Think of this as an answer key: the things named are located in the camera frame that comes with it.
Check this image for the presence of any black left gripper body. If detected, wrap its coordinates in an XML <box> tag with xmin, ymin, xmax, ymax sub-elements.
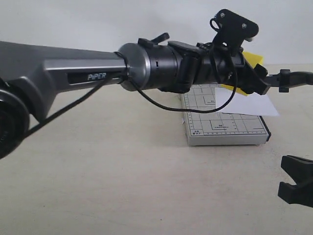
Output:
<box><xmin>195</xmin><ymin>43</ymin><xmax>245</xmax><ymax>86</ymax></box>

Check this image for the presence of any yellow foam cube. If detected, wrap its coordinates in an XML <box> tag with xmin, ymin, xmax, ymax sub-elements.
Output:
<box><xmin>221</xmin><ymin>51</ymin><xmax>264</xmax><ymax>96</ymax></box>

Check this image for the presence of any white paper sheet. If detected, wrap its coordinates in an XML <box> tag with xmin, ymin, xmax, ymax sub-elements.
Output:
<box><xmin>215</xmin><ymin>88</ymin><xmax>279</xmax><ymax>117</ymax></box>

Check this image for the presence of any black cutter blade arm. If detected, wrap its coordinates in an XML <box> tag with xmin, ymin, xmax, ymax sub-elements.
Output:
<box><xmin>264</xmin><ymin>69</ymin><xmax>313</xmax><ymax>93</ymax></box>

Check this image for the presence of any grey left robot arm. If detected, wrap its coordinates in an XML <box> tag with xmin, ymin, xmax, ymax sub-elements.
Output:
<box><xmin>0</xmin><ymin>33</ymin><xmax>270</xmax><ymax>158</ymax></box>

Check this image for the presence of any grey paper cutter base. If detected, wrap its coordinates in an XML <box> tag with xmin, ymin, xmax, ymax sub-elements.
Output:
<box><xmin>180</xmin><ymin>84</ymin><xmax>271</xmax><ymax>146</ymax></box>

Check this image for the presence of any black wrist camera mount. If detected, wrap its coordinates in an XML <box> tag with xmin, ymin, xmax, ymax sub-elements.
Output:
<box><xmin>209</xmin><ymin>9</ymin><xmax>259</xmax><ymax>51</ymax></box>

